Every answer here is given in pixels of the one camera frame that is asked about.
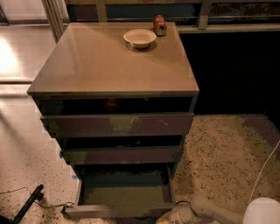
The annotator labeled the white bowl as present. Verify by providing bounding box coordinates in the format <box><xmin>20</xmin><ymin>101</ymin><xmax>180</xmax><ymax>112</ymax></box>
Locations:
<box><xmin>123</xmin><ymin>29</ymin><xmax>157</xmax><ymax>49</ymax></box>

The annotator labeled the orange soda can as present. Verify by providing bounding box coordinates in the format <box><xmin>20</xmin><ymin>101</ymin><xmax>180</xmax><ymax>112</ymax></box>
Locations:
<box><xmin>153</xmin><ymin>15</ymin><xmax>166</xmax><ymax>36</ymax></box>

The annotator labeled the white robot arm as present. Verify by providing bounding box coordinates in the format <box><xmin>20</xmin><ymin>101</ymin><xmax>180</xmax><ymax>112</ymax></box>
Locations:
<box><xmin>156</xmin><ymin>194</ymin><xmax>280</xmax><ymax>224</ymax></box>

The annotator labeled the grey drawer cabinet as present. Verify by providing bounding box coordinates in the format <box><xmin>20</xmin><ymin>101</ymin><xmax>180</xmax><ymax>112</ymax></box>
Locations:
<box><xmin>26</xmin><ymin>22</ymin><xmax>200</xmax><ymax>182</ymax></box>

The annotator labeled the black stand leg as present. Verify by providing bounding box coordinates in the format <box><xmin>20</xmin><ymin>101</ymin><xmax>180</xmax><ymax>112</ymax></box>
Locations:
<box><xmin>0</xmin><ymin>185</ymin><xmax>44</xmax><ymax>224</ymax></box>

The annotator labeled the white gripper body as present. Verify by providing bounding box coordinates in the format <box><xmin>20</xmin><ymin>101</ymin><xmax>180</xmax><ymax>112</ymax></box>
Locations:
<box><xmin>156</xmin><ymin>204</ymin><xmax>194</xmax><ymax>224</ymax></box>

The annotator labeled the black cable with adapter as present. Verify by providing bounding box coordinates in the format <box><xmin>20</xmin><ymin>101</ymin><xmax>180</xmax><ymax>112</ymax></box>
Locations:
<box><xmin>0</xmin><ymin>186</ymin><xmax>75</xmax><ymax>214</ymax></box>

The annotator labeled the metal window railing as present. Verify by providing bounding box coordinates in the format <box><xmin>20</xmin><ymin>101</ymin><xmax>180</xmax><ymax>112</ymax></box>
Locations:
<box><xmin>64</xmin><ymin>0</ymin><xmax>280</xmax><ymax>33</ymax></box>

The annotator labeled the white cable with plug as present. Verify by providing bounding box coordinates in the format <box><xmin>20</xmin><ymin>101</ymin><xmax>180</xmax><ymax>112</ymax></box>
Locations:
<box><xmin>248</xmin><ymin>139</ymin><xmax>280</xmax><ymax>205</ymax></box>

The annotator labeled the grey drawer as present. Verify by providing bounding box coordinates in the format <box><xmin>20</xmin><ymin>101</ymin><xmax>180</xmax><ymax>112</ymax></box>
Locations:
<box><xmin>41</xmin><ymin>113</ymin><xmax>193</xmax><ymax>138</ymax></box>
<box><xmin>65</xmin><ymin>164</ymin><xmax>176</xmax><ymax>219</ymax></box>
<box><xmin>62</xmin><ymin>146</ymin><xmax>183</xmax><ymax>165</ymax></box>

